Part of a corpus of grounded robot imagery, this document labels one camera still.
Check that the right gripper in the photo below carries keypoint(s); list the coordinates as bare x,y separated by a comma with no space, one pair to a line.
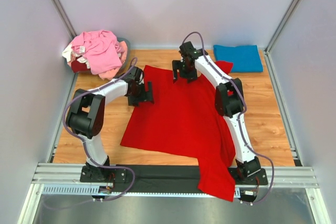
177,64

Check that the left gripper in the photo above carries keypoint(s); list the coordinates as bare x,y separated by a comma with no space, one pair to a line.
134,102

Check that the red t shirt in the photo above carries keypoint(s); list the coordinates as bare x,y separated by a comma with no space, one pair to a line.
183,121

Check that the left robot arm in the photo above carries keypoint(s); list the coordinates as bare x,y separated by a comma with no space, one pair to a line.
83,118

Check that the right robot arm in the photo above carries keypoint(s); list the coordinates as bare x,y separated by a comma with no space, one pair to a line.
229,103

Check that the light pink garment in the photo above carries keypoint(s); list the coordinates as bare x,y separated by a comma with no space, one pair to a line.
110,74

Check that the grey laundry basket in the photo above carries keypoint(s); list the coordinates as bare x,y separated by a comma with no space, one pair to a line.
127,50

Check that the folded blue t shirt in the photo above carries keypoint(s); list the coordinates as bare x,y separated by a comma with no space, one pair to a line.
245,59

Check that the pink t shirt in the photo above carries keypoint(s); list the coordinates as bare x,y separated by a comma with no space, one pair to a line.
101,48

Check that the dark red garment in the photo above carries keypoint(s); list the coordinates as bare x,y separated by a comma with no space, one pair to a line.
77,67

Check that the white cream garment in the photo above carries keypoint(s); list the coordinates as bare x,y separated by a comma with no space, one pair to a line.
69,54

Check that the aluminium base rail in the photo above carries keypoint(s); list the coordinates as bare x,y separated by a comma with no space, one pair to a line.
64,179

